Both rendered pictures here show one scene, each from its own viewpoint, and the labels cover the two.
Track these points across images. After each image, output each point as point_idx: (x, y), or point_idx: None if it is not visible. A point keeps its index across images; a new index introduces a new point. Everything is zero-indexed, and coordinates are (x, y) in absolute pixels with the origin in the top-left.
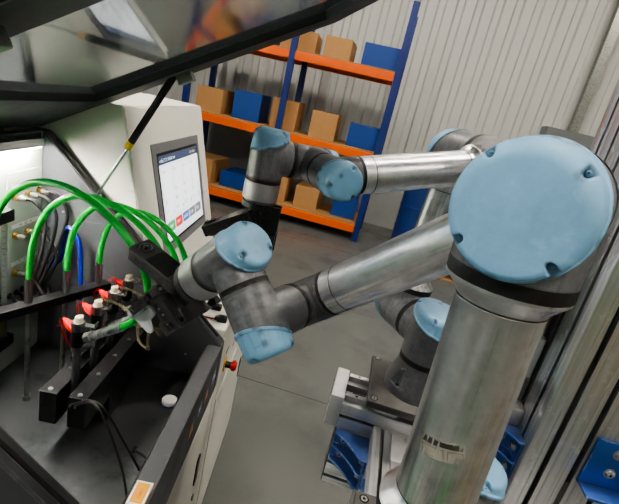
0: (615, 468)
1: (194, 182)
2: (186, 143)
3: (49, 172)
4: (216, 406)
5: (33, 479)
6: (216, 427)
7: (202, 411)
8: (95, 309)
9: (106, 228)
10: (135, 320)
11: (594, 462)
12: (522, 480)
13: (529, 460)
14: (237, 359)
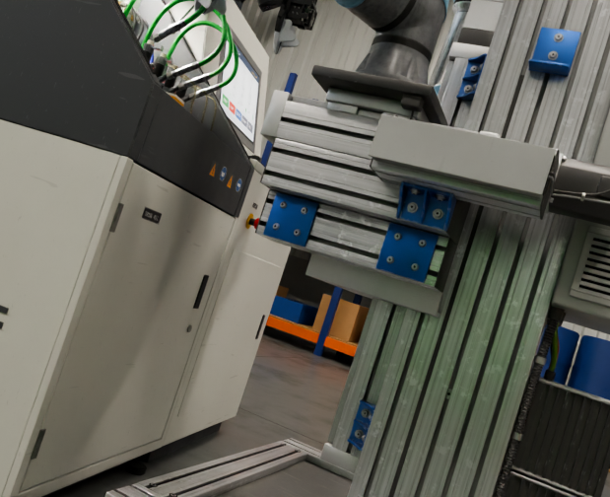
0: (557, 49)
1: (251, 103)
2: (251, 62)
3: (144, 8)
4: (232, 267)
5: (119, 10)
6: (225, 324)
7: (223, 194)
8: (160, 57)
9: (178, 35)
10: (197, 11)
11: (540, 47)
12: (486, 80)
13: (490, 60)
14: (260, 296)
